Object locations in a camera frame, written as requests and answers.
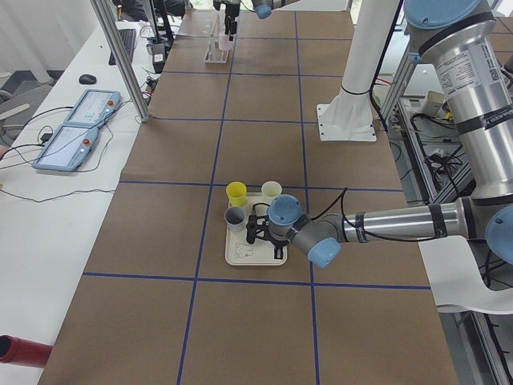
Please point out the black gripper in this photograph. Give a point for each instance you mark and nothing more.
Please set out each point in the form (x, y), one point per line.
(277, 242)
(229, 12)

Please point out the cream plastic cup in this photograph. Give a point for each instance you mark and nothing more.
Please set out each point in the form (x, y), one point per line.
(270, 190)

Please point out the lower blue teach pendant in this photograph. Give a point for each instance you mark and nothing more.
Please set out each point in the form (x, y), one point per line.
(67, 149)

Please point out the upper blue teach pendant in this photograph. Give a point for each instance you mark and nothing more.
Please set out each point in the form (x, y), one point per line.
(94, 106)

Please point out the white wire cup rack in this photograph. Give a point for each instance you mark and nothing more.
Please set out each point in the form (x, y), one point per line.
(213, 54)

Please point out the black computer mouse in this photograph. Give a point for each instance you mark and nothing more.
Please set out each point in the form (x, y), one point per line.
(87, 79)

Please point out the red cylinder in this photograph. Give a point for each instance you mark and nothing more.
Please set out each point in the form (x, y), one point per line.
(22, 352)

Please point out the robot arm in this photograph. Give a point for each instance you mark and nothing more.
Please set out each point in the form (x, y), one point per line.
(453, 36)
(262, 8)

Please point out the grey plastic cup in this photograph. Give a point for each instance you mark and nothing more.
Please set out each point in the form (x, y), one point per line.
(235, 218)

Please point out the cream plastic tray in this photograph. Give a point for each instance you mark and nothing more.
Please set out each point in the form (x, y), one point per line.
(239, 252)

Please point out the pink plastic cup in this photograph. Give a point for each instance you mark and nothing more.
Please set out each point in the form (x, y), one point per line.
(224, 43)

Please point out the black keyboard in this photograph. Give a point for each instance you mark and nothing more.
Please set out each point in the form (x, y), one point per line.
(128, 39)

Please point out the blue teach pendant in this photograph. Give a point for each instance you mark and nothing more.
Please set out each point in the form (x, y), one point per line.
(94, 106)
(67, 149)

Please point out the aluminium frame post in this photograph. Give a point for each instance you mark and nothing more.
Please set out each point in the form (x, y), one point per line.
(107, 23)

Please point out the yellow plastic cup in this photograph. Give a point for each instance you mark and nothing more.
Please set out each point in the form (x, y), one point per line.
(236, 192)

